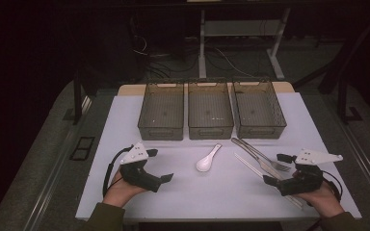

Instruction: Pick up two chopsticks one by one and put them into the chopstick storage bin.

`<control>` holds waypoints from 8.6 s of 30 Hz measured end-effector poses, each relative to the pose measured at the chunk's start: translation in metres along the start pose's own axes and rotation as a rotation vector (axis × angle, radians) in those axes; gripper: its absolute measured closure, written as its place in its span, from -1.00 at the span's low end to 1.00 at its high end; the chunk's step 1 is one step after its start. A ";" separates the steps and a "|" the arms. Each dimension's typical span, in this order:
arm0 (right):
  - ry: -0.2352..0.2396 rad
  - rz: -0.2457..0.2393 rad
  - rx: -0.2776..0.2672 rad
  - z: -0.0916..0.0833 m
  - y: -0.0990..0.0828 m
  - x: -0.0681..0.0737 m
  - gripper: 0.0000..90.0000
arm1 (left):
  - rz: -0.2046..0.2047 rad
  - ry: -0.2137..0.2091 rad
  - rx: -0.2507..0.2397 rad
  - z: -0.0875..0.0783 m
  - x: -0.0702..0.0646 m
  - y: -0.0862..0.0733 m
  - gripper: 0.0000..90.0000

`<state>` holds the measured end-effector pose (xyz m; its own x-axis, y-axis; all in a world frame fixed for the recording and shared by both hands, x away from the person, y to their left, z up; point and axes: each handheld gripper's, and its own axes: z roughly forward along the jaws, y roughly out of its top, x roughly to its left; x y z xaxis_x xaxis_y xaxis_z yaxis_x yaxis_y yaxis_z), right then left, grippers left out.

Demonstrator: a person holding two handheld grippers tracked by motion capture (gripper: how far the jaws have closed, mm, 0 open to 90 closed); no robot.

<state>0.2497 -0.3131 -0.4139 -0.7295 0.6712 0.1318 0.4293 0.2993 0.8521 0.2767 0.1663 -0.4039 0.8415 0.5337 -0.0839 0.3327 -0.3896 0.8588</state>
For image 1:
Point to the person's right hand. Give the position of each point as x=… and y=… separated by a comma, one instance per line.
x=324, y=199

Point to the black metal stand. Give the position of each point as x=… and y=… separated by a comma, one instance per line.
x=343, y=96
x=77, y=96

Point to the person's left hand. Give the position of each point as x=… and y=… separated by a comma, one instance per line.
x=118, y=192

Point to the white ceramic spoon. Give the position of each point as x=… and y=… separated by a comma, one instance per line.
x=204, y=164

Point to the white table mat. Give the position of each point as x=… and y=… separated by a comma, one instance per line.
x=218, y=192

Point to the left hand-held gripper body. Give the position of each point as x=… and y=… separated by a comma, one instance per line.
x=139, y=175

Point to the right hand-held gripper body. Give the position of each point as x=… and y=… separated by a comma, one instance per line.
x=302, y=183

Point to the smoky clear plastic bin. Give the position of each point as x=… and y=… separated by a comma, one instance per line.
x=257, y=110
x=162, y=112
x=209, y=112

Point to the white metal desk frame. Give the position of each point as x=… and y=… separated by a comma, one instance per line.
x=241, y=28

